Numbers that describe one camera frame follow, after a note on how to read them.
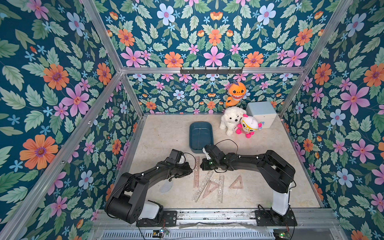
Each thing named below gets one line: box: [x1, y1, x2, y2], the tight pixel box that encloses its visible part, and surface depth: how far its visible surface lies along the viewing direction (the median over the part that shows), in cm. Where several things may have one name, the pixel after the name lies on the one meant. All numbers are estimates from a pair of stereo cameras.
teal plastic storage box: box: [189, 121, 214, 154], surface depth 107 cm
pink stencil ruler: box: [193, 156, 200, 189], surface depth 90 cm
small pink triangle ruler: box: [229, 174, 243, 189], surface depth 88 cm
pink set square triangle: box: [201, 180, 219, 200], surface depth 85 cm
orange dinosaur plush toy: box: [225, 82, 247, 107], surface depth 100 cm
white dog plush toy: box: [219, 106, 247, 136], surface depth 98 cm
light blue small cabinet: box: [246, 101, 277, 129], surface depth 106 cm
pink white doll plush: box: [234, 114, 265, 139], surface depth 98 cm
